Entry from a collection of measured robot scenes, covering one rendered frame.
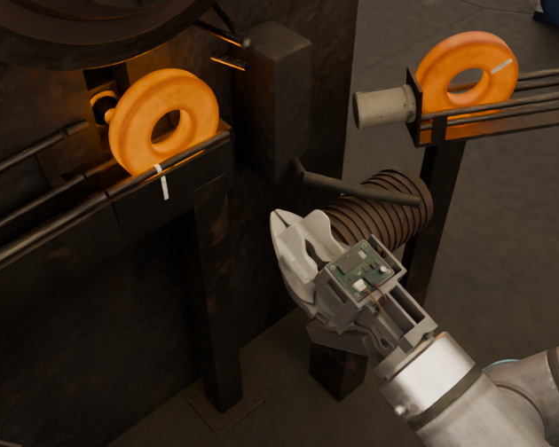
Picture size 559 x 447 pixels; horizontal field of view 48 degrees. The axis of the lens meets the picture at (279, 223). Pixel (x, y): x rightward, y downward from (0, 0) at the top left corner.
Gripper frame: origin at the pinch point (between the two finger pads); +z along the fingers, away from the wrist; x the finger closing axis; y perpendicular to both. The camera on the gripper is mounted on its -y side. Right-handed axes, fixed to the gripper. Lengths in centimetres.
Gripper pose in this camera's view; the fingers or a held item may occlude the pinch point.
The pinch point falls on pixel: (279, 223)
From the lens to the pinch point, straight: 71.4
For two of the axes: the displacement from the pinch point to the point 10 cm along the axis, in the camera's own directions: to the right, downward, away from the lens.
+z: -6.3, -7.2, 2.8
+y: 2.0, -5.0, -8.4
